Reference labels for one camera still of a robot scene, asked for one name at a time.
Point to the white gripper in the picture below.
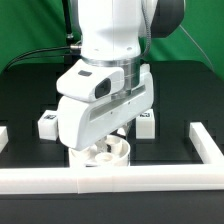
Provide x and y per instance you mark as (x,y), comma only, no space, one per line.
(81,124)

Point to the white round stool seat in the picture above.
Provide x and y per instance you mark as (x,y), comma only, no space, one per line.
(111,151)

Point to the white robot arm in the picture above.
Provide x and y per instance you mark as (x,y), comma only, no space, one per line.
(111,30)

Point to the white left fence piece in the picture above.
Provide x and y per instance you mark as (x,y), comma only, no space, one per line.
(3,137)

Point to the white front fence bar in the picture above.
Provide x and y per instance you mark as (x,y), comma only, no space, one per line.
(116,179)

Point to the white fence bar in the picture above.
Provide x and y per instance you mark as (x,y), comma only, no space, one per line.
(205,146)
(116,179)

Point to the black vertical pole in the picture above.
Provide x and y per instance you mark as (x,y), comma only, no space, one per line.
(68,27)

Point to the white right fence bar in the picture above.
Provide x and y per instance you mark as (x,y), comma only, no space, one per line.
(205,146)

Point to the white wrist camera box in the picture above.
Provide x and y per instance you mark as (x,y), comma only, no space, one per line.
(90,83)

